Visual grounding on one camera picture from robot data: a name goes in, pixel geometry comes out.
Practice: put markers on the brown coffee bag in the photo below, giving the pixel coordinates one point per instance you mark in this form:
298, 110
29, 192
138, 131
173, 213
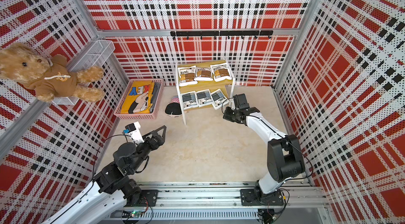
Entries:
221, 72
187, 76
203, 74

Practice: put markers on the pink plastic basket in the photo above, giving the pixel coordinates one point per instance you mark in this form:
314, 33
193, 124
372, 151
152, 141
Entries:
158, 90

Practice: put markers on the black hook rail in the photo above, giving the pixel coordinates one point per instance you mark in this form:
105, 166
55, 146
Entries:
189, 34

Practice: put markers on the green circuit board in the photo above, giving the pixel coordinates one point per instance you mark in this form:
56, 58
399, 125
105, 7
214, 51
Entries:
131, 214

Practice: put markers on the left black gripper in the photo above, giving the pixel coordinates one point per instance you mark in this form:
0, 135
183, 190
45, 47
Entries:
160, 140

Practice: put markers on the black doll with striped hat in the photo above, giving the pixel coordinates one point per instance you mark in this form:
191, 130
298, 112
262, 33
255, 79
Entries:
173, 109

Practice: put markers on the white wire mesh basket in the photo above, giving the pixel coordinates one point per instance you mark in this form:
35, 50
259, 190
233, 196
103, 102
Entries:
95, 54

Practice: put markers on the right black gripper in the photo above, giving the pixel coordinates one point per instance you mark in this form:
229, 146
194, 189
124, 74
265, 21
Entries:
226, 115

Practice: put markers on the yellow two-tier shelf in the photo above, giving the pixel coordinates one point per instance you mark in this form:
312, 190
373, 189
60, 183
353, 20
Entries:
226, 86

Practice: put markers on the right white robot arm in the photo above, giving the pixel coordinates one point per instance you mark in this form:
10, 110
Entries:
285, 160

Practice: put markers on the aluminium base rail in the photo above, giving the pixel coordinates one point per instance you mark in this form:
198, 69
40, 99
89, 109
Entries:
294, 202

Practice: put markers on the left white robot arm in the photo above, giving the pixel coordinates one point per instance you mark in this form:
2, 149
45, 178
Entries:
112, 188

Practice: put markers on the grey coffee bag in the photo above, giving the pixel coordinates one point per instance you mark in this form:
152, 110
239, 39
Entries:
189, 100
219, 99
204, 98

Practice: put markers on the yellow printed folded cloth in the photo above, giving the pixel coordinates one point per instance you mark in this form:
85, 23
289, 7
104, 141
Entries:
138, 98

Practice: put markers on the brown teddy bear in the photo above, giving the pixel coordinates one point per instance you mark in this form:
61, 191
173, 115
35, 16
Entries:
48, 77

